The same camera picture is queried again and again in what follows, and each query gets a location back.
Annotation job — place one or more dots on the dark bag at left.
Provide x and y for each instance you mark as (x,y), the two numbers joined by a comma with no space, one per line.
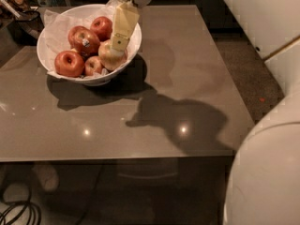
(27,29)

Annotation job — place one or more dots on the red apple front left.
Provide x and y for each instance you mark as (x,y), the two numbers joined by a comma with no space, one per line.
(69,63)

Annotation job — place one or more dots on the small red apple front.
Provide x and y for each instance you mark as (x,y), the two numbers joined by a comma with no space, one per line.
(93,66)

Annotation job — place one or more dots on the white bowl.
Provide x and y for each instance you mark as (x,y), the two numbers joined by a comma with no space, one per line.
(131,47)

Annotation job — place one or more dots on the red apple with sticker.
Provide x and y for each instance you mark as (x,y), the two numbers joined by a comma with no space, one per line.
(83,41)

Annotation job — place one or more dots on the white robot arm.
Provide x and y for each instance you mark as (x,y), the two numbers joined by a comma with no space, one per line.
(264,180)

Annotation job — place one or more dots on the yellow-red apple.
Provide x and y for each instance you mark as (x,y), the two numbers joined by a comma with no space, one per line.
(110,58)

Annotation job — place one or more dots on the red apple back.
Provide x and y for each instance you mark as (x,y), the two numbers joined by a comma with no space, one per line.
(102,27)

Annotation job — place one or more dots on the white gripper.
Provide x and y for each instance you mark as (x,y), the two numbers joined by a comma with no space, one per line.
(125,20)

